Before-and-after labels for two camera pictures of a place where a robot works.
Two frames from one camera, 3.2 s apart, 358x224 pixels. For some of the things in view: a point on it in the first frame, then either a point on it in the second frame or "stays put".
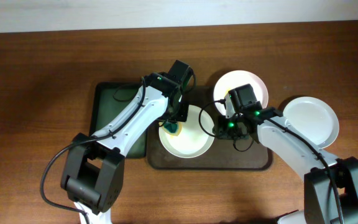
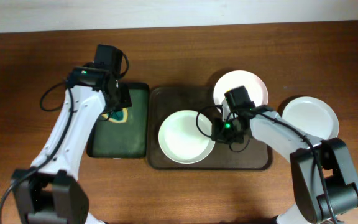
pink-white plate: x=238 y=78 stays put
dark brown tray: x=223 y=155 stays put
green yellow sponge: x=173 y=128 → x=117 y=116
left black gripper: x=184 y=116 → x=127 y=101
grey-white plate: x=313 y=119 stays put
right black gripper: x=221 y=132 stays put
